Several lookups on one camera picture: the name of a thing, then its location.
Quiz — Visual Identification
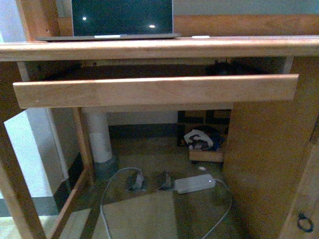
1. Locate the black round cabinet handle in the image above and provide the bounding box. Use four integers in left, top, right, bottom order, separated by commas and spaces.
297, 213, 314, 234

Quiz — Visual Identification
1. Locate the white power adapter brick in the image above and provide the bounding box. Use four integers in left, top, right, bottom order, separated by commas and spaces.
174, 174, 216, 194

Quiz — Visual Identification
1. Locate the cardboard box with clothes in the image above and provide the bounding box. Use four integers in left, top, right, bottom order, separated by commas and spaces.
177, 110, 231, 163

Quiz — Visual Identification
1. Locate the white pipe with grey base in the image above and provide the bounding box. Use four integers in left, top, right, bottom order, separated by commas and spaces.
84, 109, 118, 180

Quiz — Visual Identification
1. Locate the black grey wireless mouse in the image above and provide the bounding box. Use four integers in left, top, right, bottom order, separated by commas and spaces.
205, 60, 233, 76

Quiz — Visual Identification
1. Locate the wooden keyboard tray drawer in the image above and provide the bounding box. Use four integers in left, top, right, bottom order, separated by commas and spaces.
13, 66, 299, 112

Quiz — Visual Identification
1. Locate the wooden desk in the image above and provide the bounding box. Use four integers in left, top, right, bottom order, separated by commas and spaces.
0, 0, 319, 239

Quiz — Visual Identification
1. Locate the floor power socket with plug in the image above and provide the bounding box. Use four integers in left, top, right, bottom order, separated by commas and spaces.
126, 173, 148, 192

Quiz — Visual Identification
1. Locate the white cable grommet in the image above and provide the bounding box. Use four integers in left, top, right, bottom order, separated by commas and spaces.
191, 35, 210, 39

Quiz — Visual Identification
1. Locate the grey open laptop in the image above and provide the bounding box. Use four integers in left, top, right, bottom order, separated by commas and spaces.
38, 0, 181, 42

